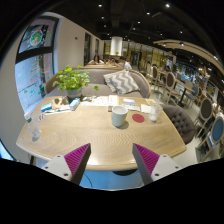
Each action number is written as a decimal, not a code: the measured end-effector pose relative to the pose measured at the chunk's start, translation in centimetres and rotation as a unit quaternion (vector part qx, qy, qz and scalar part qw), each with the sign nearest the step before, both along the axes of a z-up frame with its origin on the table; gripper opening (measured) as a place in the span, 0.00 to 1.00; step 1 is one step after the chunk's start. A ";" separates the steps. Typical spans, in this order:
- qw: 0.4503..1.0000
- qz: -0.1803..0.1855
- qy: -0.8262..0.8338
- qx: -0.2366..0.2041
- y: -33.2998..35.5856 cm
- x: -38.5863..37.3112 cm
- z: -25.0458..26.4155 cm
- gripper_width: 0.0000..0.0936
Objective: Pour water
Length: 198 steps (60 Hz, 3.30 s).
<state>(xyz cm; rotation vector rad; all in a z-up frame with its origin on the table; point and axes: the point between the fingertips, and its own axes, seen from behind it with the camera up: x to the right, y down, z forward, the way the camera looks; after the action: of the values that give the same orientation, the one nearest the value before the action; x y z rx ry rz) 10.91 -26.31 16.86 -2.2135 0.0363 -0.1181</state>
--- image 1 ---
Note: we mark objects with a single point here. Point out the blue back wooden chair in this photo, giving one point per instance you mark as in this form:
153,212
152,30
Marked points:
208,145

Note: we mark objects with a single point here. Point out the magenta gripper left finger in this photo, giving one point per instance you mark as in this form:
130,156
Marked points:
77,161

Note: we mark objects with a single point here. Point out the framed wall poster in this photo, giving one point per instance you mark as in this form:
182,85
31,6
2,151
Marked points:
40,33

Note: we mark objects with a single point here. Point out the potted green plant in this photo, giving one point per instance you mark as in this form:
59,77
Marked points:
72,80

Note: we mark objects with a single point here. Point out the blue tissue pack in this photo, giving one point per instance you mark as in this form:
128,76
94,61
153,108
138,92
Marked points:
46,107

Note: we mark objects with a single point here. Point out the grey upholstered sofa bench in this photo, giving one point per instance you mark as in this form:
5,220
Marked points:
98,85

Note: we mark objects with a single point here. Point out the pale green ceramic mug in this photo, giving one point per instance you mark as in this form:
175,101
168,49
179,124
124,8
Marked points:
119,114

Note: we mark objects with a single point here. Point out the person in white shirt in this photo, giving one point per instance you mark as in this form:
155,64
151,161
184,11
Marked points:
123,63

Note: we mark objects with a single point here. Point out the dark tufted armchair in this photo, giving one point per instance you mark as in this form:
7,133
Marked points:
182,122

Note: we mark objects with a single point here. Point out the grey chevron pillow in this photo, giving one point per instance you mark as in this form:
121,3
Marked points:
121,82

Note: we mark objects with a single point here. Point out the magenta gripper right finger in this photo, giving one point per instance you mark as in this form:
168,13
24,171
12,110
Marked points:
146,161

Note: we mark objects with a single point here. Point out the white menu card holder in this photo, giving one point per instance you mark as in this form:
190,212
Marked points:
113,100

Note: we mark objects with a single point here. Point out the clear drinking glass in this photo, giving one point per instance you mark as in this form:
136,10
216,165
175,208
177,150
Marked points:
153,112

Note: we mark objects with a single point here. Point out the clear plastic water bottle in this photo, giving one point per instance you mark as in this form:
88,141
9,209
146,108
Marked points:
33,127

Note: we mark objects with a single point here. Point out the red round coaster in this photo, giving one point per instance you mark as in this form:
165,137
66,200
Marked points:
138,118

